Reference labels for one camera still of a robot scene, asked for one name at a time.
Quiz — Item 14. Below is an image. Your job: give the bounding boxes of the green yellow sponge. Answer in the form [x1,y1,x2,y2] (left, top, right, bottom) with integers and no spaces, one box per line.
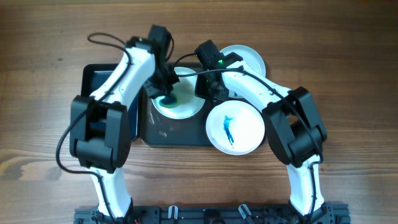
[159,93,179,109]

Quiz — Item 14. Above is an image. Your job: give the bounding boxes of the white plate stained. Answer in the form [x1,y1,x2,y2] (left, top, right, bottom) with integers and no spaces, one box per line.
[152,76,205,119]
[219,44,267,100]

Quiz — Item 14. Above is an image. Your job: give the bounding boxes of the white plate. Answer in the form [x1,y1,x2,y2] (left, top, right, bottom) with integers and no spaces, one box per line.
[206,100,266,156]

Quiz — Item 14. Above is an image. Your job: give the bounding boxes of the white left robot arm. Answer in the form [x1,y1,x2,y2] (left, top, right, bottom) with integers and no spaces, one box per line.
[63,33,178,223]

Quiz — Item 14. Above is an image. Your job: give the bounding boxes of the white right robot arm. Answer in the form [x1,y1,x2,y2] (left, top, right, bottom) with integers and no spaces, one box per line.
[195,50,327,219]

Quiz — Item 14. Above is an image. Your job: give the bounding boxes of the dark grey serving tray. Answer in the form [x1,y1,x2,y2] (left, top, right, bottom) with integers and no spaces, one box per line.
[139,61,267,147]

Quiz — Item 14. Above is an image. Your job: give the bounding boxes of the black water tray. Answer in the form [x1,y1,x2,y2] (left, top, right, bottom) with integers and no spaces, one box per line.
[81,63,142,141]

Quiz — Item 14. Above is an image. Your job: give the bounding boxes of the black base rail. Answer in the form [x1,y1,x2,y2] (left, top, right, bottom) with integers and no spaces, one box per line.
[73,203,351,224]

